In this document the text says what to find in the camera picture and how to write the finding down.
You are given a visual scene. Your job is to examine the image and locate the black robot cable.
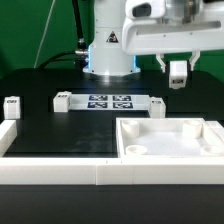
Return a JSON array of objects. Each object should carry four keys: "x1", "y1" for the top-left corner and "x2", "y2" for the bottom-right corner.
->
[{"x1": 37, "y1": 0, "x2": 90, "y2": 70}]

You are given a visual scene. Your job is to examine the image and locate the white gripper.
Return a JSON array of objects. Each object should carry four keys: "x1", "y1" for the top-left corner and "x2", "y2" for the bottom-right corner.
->
[{"x1": 122, "y1": 0, "x2": 224, "y2": 73}]

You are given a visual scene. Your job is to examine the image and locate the white square table top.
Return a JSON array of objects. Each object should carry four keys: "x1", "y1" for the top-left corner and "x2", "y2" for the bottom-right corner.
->
[{"x1": 116, "y1": 118, "x2": 224, "y2": 159}]

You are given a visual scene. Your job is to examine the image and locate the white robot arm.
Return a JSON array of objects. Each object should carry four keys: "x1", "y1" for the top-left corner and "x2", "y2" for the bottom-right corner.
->
[{"x1": 84, "y1": 0, "x2": 224, "y2": 77}]

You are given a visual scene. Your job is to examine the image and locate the white U-shaped obstacle fence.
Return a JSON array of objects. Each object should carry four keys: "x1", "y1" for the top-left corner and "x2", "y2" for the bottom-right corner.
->
[{"x1": 0, "y1": 120, "x2": 224, "y2": 185}]

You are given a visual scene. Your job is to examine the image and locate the thin white cable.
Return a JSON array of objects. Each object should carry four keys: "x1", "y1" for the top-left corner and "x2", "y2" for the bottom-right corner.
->
[{"x1": 33, "y1": 0, "x2": 57, "y2": 69}]

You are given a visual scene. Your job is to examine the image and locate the white marker plate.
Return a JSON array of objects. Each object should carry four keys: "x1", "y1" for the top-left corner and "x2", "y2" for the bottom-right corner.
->
[{"x1": 70, "y1": 94, "x2": 150, "y2": 111}]

